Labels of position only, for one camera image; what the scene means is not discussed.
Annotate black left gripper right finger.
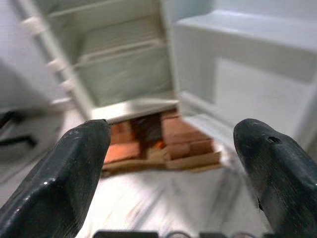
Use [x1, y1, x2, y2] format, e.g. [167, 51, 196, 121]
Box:
[233, 118, 317, 238]

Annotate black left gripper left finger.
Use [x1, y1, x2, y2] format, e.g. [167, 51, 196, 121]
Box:
[0, 119, 111, 238]

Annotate silver fridge door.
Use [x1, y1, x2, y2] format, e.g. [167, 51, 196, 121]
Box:
[163, 0, 317, 172]

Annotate white fridge cabinet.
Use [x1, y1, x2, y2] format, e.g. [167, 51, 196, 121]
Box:
[14, 0, 180, 122]

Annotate red clay brick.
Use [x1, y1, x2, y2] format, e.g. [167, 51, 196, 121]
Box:
[108, 122, 132, 144]
[103, 142, 140, 165]
[161, 116, 199, 145]
[167, 138, 216, 160]

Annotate white wire fridge shelf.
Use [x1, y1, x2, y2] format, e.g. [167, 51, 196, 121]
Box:
[73, 39, 167, 71]

